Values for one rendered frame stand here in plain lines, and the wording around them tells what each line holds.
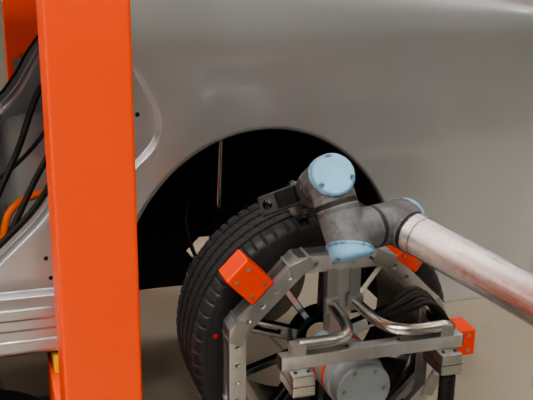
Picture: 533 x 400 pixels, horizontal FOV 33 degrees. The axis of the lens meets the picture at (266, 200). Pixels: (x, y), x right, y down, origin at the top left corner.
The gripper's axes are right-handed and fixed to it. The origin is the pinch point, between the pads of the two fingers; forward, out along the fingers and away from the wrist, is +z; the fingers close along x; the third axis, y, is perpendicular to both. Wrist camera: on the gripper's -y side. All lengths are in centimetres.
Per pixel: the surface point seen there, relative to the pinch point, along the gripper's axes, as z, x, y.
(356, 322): 10.4, -31.4, 9.5
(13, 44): 211, 134, -50
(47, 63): -46, 33, -46
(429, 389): 10, -53, 21
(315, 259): -10.7, -14.4, -0.8
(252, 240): -2.0, -5.3, -11.4
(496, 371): 163, -77, 103
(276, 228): -3.6, -4.3, -5.4
